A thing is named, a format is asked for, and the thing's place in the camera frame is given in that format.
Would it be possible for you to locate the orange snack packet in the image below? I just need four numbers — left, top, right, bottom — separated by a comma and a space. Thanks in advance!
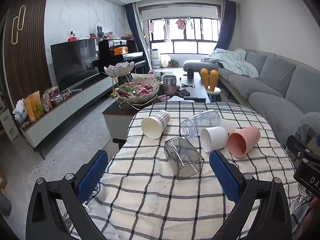
23, 97, 35, 123

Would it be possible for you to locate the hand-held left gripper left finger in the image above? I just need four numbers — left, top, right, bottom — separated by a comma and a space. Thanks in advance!
26, 149, 109, 240

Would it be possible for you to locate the grey sofa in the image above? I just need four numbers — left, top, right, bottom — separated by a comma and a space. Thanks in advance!
183, 49, 320, 148

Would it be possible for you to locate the light blue blanket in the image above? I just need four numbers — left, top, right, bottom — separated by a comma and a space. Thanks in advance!
203, 48, 259, 78

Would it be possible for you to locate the clear plastic cup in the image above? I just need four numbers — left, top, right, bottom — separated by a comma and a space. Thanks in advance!
180, 109, 222, 138

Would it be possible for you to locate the black piano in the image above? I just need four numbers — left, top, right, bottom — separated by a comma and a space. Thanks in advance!
92, 39, 147, 74

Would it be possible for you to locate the dark coffee table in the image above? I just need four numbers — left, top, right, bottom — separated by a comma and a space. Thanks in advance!
102, 71, 212, 140

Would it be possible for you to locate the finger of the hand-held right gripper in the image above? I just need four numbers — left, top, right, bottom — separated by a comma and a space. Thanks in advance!
287, 134, 320, 167

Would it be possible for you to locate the white tiered snack bowl stand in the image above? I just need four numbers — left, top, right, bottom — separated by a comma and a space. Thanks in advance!
104, 61, 162, 109

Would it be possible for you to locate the glass jar of nuts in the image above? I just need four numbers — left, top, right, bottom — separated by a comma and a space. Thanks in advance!
162, 75, 177, 97

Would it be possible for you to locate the white plastic bag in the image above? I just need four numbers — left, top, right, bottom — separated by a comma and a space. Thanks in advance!
13, 99, 28, 123

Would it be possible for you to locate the purple snack packet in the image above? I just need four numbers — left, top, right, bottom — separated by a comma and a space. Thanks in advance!
46, 86, 65, 108

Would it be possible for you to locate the blue curtain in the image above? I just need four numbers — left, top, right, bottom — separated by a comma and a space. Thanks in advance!
215, 0, 237, 52
124, 3, 152, 72

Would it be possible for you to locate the black and white checked cloth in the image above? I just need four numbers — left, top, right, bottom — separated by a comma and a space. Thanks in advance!
62, 101, 304, 240

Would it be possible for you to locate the gold paperclip wall ornament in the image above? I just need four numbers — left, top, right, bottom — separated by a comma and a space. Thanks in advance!
12, 16, 19, 45
16, 6, 26, 31

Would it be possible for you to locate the white television cabinet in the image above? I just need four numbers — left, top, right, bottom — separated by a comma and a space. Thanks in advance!
19, 75, 118, 160

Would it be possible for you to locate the black television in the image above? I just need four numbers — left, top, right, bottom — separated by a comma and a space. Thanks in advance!
50, 39, 100, 92

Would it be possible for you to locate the cream waste bin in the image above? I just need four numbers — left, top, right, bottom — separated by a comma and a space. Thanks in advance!
160, 54, 172, 68

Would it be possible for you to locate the white air purifier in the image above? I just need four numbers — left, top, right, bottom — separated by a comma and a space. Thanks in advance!
151, 49, 160, 68

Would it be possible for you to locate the beige snack packet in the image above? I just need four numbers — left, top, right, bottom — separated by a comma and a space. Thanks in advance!
41, 92, 50, 112

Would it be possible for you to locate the white cup with checked print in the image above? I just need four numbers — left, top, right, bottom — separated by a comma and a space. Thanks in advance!
141, 110, 171, 139

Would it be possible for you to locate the yellow snack packet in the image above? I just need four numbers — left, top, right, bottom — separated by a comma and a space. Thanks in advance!
28, 91, 44, 119

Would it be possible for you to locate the pink cup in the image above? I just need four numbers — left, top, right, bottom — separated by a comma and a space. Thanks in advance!
227, 125, 261, 158

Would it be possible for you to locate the yellow rabbit-ear stool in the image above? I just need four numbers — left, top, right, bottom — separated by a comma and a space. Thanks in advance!
201, 68, 222, 102

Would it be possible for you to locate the grey transparent cup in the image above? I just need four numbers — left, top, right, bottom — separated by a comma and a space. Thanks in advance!
164, 137, 205, 180

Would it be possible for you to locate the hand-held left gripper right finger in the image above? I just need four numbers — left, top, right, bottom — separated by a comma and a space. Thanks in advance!
209, 150, 293, 240

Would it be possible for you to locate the pile of wrapped candies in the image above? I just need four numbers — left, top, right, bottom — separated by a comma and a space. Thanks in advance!
117, 79, 157, 98

